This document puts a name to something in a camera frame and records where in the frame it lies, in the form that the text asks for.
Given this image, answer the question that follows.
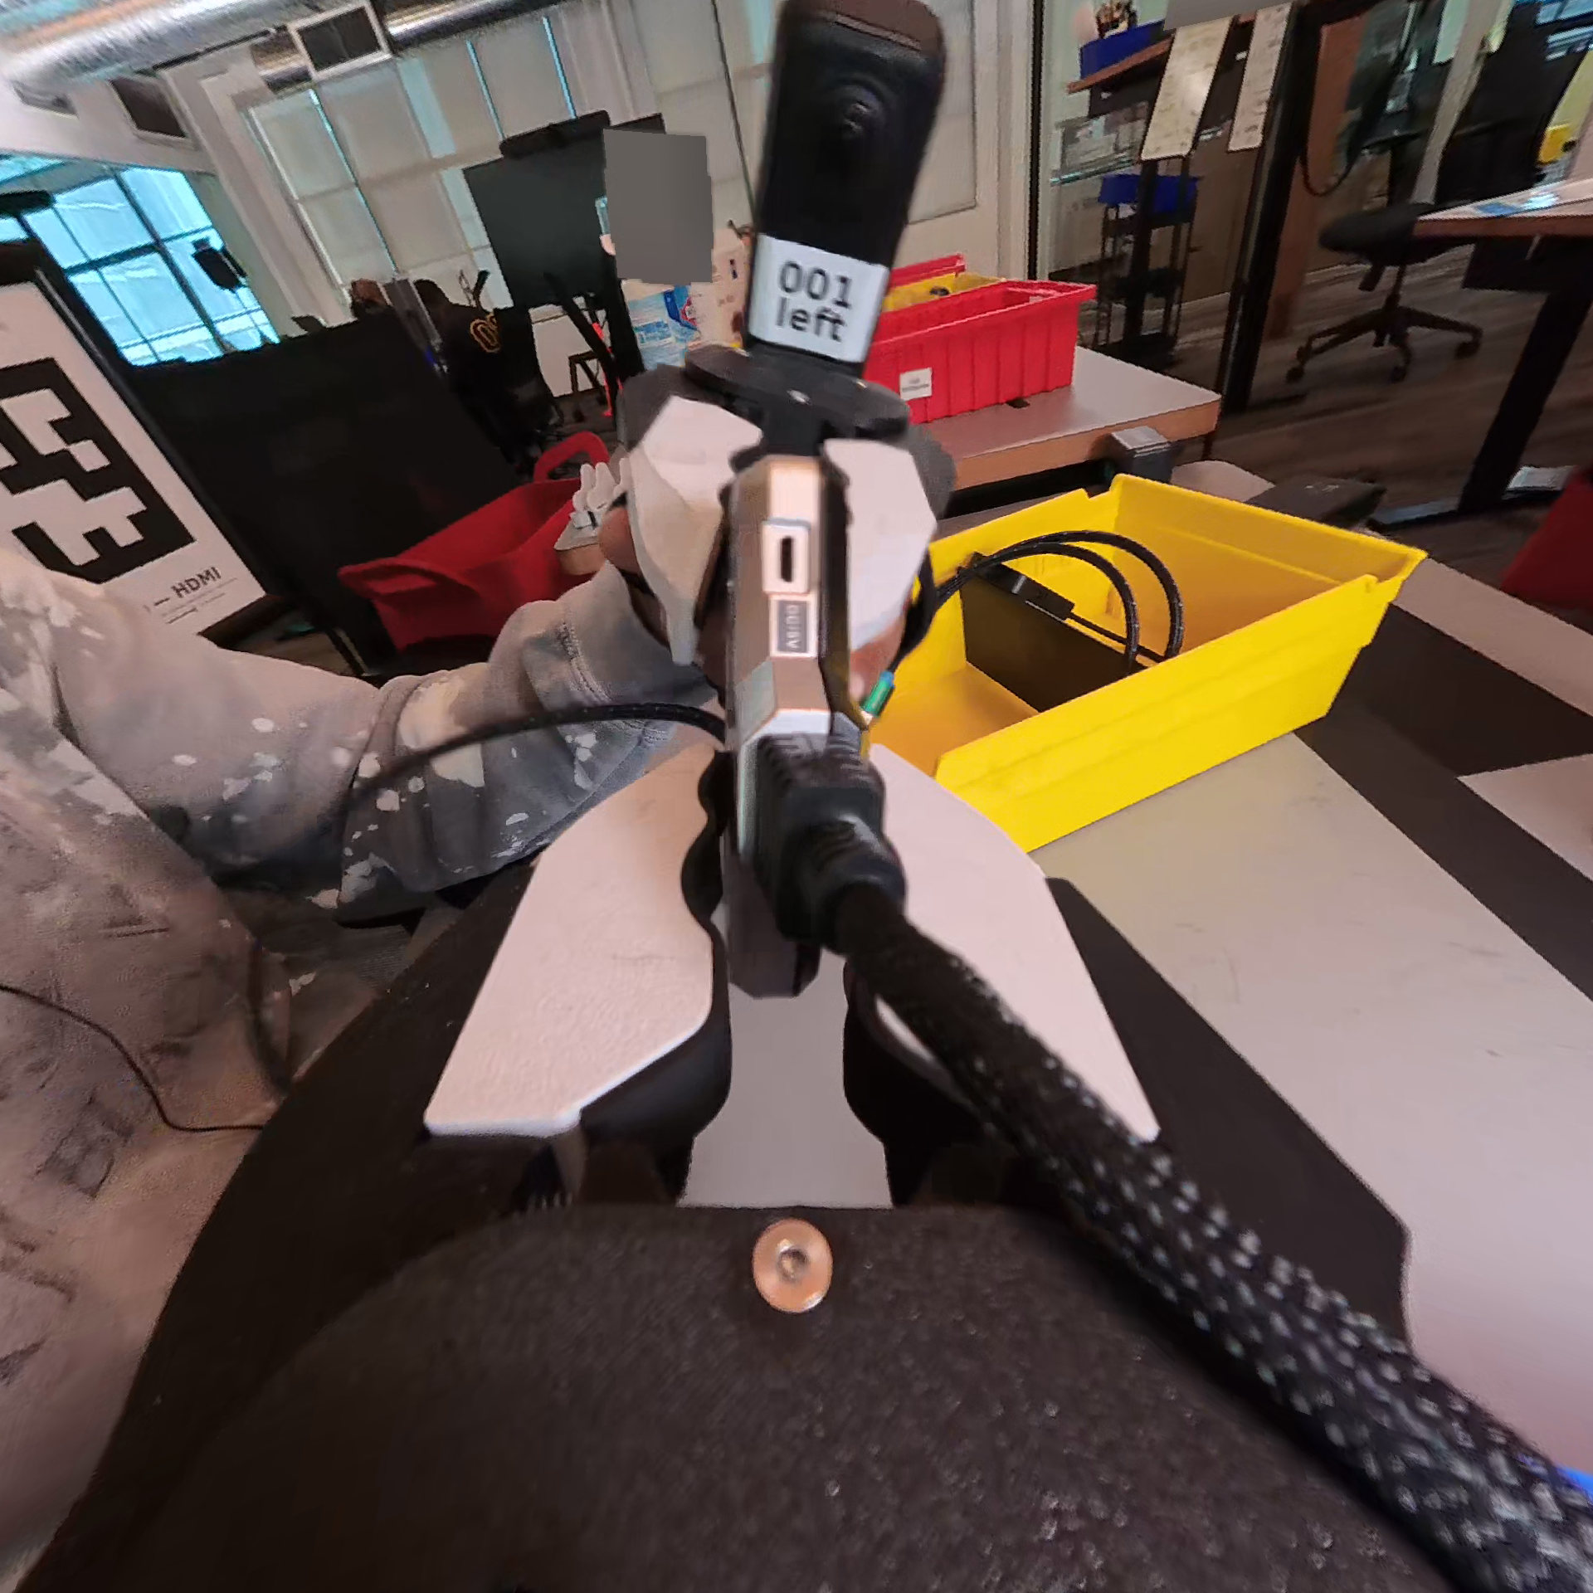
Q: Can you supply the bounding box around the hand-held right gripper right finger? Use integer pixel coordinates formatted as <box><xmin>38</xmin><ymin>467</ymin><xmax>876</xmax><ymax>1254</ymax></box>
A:
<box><xmin>844</xmin><ymin>747</ymin><xmax>1164</xmax><ymax>1153</ymax></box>

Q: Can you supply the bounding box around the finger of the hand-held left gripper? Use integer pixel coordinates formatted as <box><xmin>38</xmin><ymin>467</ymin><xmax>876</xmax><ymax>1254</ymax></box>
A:
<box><xmin>827</xmin><ymin>436</ymin><xmax>937</xmax><ymax>662</ymax></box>
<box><xmin>620</xmin><ymin>397</ymin><xmax>764</xmax><ymax>668</ymax></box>

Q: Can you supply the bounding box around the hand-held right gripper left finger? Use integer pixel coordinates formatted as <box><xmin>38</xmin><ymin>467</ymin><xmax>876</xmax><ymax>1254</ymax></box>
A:
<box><xmin>423</xmin><ymin>744</ymin><xmax>736</xmax><ymax>1157</ymax></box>

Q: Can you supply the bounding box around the grey hdmi switch box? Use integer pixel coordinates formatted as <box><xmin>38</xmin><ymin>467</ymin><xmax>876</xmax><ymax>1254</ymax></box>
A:
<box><xmin>723</xmin><ymin>453</ymin><xmax>872</xmax><ymax>998</ymax></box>

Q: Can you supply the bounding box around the black blue braided HDMI cable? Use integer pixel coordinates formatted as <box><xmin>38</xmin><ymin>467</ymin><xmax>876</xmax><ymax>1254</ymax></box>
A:
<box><xmin>360</xmin><ymin>660</ymin><xmax>901</xmax><ymax>804</ymax></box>

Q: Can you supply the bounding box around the yellow plastic bin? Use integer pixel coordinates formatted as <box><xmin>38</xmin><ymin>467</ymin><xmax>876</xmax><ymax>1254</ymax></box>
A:
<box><xmin>865</xmin><ymin>472</ymin><xmax>1428</xmax><ymax>854</ymax></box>

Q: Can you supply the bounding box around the thick black braided cable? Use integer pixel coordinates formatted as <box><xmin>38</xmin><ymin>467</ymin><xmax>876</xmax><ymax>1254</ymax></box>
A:
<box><xmin>755</xmin><ymin>732</ymin><xmax>1593</xmax><ymax>1593</ymax></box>

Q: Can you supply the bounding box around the person's left forearm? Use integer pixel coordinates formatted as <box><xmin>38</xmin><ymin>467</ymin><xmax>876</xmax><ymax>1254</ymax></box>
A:
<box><xmin>125</xmin><ymin>565</ymin><xmax>726</xmax><ymax>929</ymax></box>

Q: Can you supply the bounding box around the white wipes canister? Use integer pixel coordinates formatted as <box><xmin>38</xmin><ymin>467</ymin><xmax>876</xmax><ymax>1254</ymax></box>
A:
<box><xmin>626</xmin><ymin>279</ymin><xmax>698</xmax><ymax>372</ymax></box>

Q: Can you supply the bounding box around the black bin divider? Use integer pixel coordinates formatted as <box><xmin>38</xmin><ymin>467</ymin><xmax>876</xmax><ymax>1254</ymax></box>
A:
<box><xmin>956</xmin><ymin>563</ymin><xmax>1182</xmax><ymax>719</ymax></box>

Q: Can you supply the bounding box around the red ribbed bin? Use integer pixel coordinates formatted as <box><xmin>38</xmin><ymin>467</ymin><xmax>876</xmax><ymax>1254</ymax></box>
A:
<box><xmin>863</xmin><ymin>252</ymin><xmax>1100</xmax><ymax>427</ymax></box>

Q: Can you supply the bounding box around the red basket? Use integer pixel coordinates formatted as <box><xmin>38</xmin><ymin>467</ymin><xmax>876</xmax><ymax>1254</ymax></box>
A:
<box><xmin>336</xmin><ymin>431</ymin><xmax>614</xmax><ymax>679</ymax></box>

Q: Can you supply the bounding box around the grey wood-edged table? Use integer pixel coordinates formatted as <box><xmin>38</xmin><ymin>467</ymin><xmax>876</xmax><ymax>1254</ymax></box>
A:
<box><xmin>914</xmin><ymin>345</ymin><xmax>1227</xmax><ymax>493</ymax></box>

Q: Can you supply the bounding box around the black display on stand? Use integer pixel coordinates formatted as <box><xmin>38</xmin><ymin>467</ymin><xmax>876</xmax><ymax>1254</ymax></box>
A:
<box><xmin>461</xmin><ymin>112</ymin><xmax>673</xmax><ymax>376</ymax></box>

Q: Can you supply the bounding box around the cart with blue bins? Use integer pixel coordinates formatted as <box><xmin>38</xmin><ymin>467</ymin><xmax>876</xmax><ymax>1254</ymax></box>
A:
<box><xmin>1094</xmin><ymin>173</ymin><xmax>1206</xmax><ymax>368</ymax></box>

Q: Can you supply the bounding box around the black partition panel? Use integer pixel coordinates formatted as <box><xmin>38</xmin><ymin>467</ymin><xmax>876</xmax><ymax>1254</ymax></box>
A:
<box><xmin>125</xmin><ymin>309</ymin><xmax>531</xmax><ymax>679</ymax></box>

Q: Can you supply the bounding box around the tall standing desk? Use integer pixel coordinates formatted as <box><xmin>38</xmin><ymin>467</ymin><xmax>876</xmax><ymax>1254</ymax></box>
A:
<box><xmin>1064</xmin><ymin>0</ymin><xmax>1339</xmax><ymax>419</ymax></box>

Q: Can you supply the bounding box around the black power box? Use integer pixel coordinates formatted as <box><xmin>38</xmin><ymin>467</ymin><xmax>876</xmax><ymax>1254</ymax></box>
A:
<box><xmin>1248</xmin><ymin>476</ymin><xmax>1386</xmax><ymax>526</ymax></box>

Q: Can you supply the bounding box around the black office chair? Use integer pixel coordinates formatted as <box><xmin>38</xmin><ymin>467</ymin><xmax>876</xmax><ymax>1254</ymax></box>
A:
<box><xmin>1286</xmin><ymin>197</ymin><xmax>1485</xmax><ymax>385</ymax></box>

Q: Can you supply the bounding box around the black framed marker sign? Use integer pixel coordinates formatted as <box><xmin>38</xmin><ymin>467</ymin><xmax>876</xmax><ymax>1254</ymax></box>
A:
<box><xmin>0</xmin><ymin>243</ymin><xmax>269</xmax><ymax>637</ymax></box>

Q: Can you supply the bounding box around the red storage tote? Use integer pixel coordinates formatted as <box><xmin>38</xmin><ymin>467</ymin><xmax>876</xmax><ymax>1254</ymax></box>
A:
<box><xmin>1500</xmin><ymin>465</ymin><xmax>1593</xmax><ymax>615</ymax></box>

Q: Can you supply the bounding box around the brown standing desk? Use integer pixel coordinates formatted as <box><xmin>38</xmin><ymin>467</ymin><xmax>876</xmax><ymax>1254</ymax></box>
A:
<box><xmin>1413</xmin><ymin>175</ymin><xmax>1593</xmax><ymax>526</ymax></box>

